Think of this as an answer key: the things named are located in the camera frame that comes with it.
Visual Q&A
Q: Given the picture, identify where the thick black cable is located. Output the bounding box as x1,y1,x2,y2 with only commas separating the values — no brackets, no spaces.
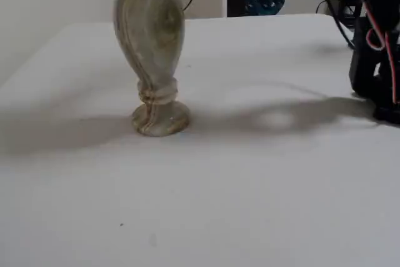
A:
312,0,357,49

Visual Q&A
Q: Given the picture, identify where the red and white cable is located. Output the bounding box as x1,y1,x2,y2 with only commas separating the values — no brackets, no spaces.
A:
354,0,400,104

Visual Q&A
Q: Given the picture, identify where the beige marble vase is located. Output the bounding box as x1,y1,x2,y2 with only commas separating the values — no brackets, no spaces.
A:
112,0,191,137

